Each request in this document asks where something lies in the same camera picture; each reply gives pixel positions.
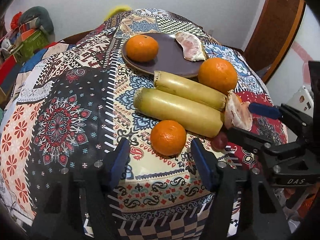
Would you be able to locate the dark red grape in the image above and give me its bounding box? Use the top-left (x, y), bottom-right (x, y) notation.
top-left (210, 132), bottom-right (228, 151)

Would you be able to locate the peeled pink pomelo segment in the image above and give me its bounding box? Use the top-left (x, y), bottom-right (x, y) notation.
top-left (224, 90), bottom-right (253, 131)

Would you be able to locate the medium mandarin orange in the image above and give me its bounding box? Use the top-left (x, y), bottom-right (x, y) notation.
top-left (125, 34), bottom-right (159, 62)
top-left (150, 120), bottom-right (187, 157)

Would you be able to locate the large orange with sticker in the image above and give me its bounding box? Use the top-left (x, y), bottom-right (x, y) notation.
top-left (197, 57), bottom-right (238, 95)

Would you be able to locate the colourful patchwork bedspread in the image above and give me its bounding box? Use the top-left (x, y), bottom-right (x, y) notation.
top-left (1, 9), bottom-right (272, 239)

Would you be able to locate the purple ceramic plate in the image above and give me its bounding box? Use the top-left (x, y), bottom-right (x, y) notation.
top-left (121, 33), bottom-right (204, 77)

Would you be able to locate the green storage bag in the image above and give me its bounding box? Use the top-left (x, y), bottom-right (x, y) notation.
top-left (14, 30), bottom-right (49, 63)

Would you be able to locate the red box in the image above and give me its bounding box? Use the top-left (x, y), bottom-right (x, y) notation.
top-left (1, 55), bottom-right (20, 85)

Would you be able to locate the yellow curved object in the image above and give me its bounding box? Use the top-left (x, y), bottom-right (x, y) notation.
top-left (104, 5), bottom-right (132, 21)

